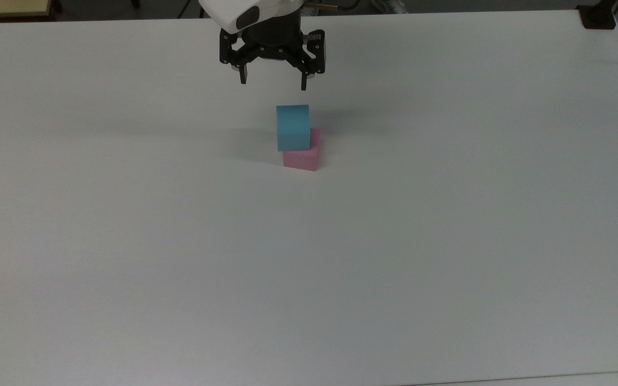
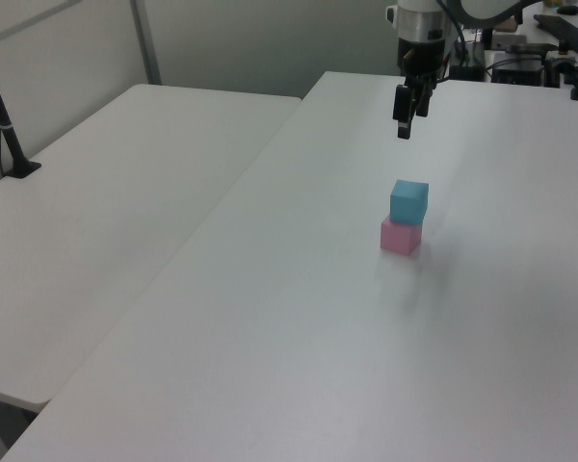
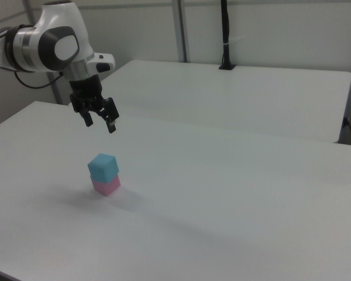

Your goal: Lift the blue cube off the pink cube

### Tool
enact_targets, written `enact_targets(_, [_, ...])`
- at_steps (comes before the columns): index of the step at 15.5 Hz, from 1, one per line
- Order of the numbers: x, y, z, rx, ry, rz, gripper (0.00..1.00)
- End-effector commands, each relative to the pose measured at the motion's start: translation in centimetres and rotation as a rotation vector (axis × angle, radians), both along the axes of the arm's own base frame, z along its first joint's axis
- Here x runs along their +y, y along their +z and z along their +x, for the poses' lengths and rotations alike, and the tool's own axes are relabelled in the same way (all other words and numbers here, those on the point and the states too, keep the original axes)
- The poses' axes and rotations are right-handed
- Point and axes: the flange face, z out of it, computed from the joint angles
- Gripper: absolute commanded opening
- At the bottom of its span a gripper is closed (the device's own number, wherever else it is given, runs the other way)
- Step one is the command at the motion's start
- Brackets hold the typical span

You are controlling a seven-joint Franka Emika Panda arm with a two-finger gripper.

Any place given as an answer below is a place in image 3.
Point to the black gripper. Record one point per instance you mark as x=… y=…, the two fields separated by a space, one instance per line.
x=86 y=87

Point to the blue cube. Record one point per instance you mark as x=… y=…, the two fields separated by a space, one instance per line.
x=103 y=167

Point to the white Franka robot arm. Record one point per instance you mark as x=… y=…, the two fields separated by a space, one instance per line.
x=44 y=41

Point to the pink cube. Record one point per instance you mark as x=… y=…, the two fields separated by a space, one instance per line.
x=106 y=187

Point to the white table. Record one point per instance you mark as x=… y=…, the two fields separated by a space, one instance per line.
x=222 y=96

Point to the grey wall partition post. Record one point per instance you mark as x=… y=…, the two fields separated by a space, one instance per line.
x=181 y=30

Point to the black camera stand pole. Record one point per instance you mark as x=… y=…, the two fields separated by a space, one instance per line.
x=226 y=35

